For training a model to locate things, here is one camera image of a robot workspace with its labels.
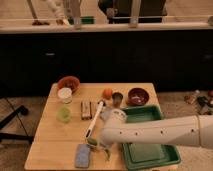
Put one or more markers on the dark red bowl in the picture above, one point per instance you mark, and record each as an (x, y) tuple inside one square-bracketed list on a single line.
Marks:
[(138, 97)]

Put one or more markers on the green pepper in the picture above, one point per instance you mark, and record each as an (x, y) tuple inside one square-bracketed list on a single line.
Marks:
[(92, 142)]

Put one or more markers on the blue sponge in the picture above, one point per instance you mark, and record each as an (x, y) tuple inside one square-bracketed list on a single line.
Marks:
[(82, 158)]

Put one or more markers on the orange fruit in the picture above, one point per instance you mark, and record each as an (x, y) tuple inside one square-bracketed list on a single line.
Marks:
[(107, 93)]

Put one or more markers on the black chair base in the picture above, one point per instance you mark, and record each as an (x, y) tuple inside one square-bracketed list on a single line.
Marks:
[(10, 124)]

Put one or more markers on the white handled brush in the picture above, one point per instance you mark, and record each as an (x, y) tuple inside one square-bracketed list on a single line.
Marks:
[(89, 131)]

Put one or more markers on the green plastic cup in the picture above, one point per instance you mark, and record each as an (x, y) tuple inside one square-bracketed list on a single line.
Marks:
[(63, 115)]

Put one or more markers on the green plastic tray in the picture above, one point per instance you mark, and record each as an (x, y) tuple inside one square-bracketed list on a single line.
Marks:
[(138, 156)]

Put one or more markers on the white plastic cup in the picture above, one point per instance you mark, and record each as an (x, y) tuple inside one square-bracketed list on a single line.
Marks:
[(65, 95)]

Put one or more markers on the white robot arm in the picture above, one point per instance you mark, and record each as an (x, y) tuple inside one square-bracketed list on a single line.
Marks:
[(190, 131)]

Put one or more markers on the wooden block toy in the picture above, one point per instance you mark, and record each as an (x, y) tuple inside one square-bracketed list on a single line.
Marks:
[(86, 110)]

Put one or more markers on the green tipped gripper finger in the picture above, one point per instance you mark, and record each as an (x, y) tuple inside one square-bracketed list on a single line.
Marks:
[(107, 154)]

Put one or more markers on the small metal cup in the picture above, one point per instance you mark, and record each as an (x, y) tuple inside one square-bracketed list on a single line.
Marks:
[(117, 99)]

